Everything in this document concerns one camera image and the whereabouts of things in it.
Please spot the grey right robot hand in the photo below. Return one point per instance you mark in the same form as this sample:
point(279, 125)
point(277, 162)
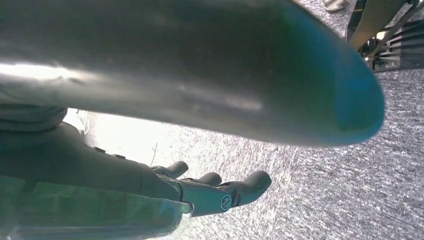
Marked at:
point(165, 66)

